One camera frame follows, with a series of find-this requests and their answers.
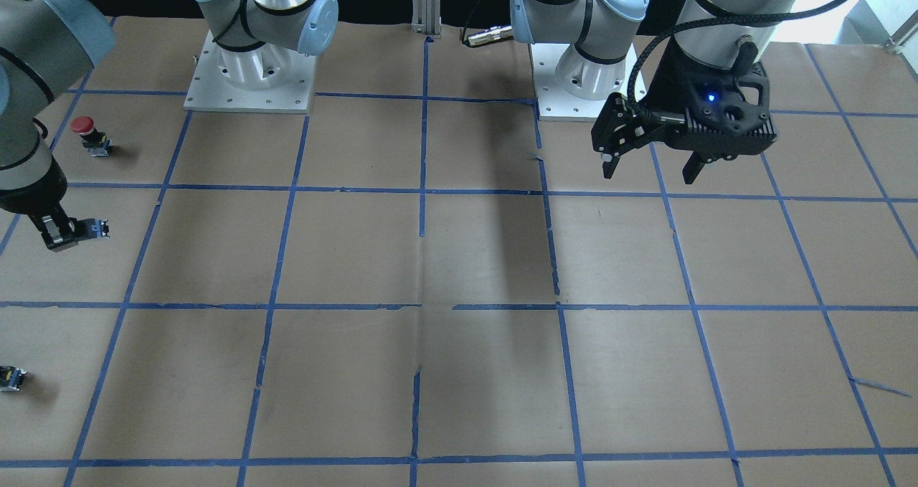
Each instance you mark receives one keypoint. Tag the red push button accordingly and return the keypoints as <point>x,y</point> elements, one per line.
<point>95,142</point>

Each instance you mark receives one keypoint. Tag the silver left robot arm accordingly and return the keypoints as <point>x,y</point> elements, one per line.
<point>713,45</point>

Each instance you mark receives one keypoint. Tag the aluminium frame post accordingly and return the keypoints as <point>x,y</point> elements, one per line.
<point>425,18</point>

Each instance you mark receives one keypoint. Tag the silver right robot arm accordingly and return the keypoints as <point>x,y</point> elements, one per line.
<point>48,44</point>

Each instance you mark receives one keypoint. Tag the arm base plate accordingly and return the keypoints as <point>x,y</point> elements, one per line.
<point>570,88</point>
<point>266,80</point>

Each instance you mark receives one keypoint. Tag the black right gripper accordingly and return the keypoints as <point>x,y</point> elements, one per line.
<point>34,201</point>

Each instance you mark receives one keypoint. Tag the silver cable connector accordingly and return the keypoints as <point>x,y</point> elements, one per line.
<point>490,36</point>

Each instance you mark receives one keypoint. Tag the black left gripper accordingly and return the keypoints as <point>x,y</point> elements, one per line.
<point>668,85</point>

